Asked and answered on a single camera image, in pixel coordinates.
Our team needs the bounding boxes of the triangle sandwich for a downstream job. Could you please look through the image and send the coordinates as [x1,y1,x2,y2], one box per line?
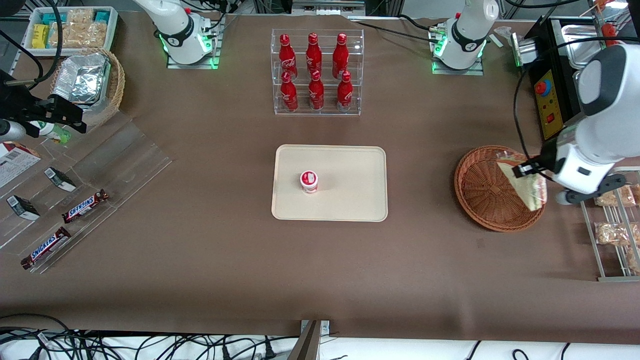
[496,152,549,212]

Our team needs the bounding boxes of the steel pan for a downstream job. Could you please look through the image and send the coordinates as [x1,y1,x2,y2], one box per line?
[560,22,608,68]

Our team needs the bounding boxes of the silver block green light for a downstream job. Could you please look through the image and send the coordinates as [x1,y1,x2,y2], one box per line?
[510,32,539,68]

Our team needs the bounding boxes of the beige plastic tray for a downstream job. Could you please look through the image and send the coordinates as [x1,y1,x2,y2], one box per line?
[271,144,389,222]

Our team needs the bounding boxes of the brown wicker basket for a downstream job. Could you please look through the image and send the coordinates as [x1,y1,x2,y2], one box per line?
[454,145,547,233]

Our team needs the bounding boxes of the red white barcode box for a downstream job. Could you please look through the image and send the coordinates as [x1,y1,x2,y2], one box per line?
[0,141,42,188]

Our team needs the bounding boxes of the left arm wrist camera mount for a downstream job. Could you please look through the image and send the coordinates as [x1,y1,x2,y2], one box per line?
[556,172,628,206]

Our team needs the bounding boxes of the silver foil container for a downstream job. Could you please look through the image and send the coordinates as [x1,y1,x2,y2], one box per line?
[52,52,111,106]

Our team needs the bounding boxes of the yellow snack packet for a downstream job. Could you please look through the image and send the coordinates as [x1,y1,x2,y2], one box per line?
[31,24,51,49]

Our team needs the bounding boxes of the clear acrylic tiered stand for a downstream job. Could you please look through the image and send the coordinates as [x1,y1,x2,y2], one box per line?
[0,110,173,276]

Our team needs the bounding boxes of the white plastic snack bin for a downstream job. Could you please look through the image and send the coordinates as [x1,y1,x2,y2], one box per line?
[22,6,119,57]

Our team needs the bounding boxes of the aluminium frame bracket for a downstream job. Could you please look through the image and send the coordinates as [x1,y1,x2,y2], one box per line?
[287,320,331,360]

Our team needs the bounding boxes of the green bottle white cap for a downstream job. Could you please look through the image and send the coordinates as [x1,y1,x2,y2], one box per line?
[29,120,72,144]

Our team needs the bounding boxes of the Snickers chocolate bar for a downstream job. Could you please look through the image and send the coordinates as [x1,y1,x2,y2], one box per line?
[62,189,110,224]
[20,227,72,270]

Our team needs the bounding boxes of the red white yogurt cup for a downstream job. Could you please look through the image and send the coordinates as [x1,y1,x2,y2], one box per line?
[300,170,320,194]

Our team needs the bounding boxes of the brown table covering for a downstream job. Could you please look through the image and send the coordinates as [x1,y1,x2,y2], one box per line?
[0,10,640,346]

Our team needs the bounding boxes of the small black carton box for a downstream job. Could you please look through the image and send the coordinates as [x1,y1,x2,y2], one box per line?
[44,167,77,192]
[6,195,41,221]

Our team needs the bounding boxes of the red cola bottle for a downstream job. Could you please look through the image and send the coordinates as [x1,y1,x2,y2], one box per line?
[278,33,298,81]
[336,71,354,112]
[280,71,299,112]
[306,32,323,76]
[308,70,325,111]
[332,33,349,80]

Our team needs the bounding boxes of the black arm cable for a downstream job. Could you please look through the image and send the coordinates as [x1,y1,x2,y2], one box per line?
[513,36,623,173]
[0,0,64,93]

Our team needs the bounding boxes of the clear acrylic bottle rack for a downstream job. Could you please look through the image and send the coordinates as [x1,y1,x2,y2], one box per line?
[271,28,365,117]

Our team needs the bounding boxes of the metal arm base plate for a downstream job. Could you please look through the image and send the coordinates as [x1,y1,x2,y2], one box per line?
[166,15,222,70]
[431,46,485,76]

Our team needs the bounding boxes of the tan wicker basket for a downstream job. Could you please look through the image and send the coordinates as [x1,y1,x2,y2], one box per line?
[49,47,126,128]

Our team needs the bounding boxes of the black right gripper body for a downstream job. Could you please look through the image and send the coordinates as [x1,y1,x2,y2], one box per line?
[0,70,48,136]

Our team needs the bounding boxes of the silver wire rack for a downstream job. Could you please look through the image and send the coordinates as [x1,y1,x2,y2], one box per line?
[575,166,640,282]

